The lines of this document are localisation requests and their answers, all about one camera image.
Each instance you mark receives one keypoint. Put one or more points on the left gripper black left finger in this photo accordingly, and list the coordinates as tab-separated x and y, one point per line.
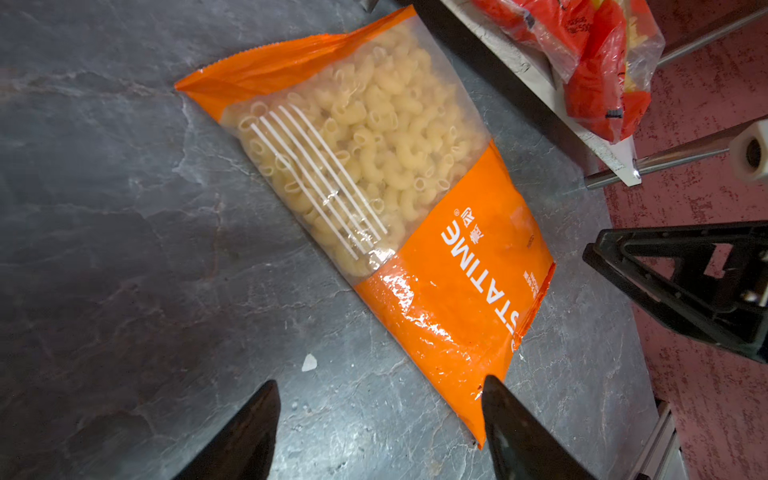
244	448

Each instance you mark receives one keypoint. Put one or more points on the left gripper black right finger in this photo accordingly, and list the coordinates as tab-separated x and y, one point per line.
520	447

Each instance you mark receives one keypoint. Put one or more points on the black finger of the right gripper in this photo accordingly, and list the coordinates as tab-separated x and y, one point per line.
704	282

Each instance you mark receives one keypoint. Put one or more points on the red macaroni bag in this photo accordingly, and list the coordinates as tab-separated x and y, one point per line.
558	28
610	91

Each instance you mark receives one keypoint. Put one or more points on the orange macaroni bag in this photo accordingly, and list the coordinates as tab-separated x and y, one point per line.
373	143

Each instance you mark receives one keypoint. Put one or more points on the white two-tier metal shelf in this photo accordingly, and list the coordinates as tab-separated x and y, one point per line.
533	69

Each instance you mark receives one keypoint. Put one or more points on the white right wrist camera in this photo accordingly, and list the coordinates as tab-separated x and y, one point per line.
748	153

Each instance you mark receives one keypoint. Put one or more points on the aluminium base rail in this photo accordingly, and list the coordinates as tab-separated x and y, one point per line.
662	456

